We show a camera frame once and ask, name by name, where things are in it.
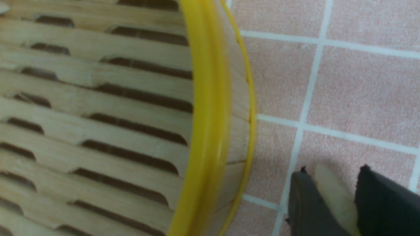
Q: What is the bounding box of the pink checkered tablecloth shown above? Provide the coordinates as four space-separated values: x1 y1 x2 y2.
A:
225 0 420 236

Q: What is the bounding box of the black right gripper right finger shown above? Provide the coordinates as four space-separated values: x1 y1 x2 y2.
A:
355 165 420 236

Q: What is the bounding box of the pale green dumpling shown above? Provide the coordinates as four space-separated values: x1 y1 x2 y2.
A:
314 163 361 236

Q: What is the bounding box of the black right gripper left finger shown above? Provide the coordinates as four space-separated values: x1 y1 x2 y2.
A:
286 167 350 236

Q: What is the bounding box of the bamboo steamer tray yellow rim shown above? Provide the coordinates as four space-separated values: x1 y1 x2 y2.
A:
0 0 256 236

